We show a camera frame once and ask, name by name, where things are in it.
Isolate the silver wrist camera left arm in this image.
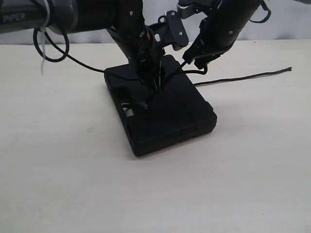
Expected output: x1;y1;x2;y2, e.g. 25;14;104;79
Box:
162;11;189;51

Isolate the white zip tie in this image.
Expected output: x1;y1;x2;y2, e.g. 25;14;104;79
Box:
40;0;51;76

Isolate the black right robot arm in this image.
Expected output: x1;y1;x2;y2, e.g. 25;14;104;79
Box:
183;0;261;69

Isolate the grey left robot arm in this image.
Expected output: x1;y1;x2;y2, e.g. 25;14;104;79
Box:
0;0;164;93

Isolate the black plastic case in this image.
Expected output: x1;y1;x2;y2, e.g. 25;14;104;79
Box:
104;64;217;157

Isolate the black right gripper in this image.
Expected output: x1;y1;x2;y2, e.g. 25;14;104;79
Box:
183;19;233;68

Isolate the white backdrop curtain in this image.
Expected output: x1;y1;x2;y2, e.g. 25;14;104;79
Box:
0;0;311;46

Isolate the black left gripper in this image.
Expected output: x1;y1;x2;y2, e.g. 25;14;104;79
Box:
72;0;171;94

